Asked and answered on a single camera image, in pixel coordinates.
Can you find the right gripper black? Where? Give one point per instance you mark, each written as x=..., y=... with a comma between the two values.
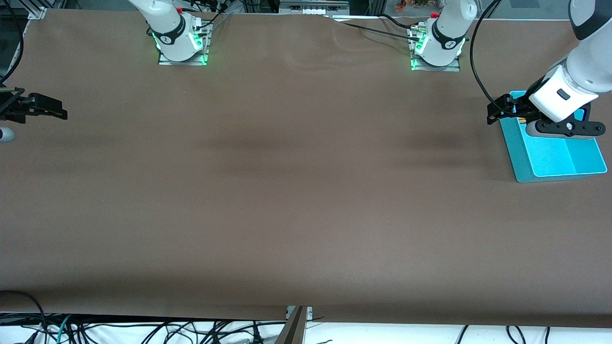
x=10, y=106

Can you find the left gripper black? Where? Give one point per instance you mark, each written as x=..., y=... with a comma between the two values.
x=520, y=108

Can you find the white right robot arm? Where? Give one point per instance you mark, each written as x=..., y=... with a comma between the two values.
x=172, y=43

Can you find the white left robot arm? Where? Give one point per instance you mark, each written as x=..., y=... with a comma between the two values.
x=564, y=95

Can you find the turquoise plastic bin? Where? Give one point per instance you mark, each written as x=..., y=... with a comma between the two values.
x=554, y=157

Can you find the orange background objects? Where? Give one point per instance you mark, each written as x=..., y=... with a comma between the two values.
x=406, y=4

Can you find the white background device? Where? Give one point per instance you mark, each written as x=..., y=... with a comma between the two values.
x=313, y=5

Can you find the brown table cover sheet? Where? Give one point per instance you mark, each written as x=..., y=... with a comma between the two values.
x=306, y=215

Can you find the dark beam under table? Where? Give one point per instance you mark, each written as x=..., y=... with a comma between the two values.
x=292, y=329

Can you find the metal corner bracket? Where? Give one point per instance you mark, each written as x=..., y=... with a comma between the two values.
x=37, y=13

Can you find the aluminium frame profile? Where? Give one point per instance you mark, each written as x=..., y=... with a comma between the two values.
x=377, y=7

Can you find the metal table edge bracket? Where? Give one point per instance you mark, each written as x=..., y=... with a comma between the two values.
x=310, y=313

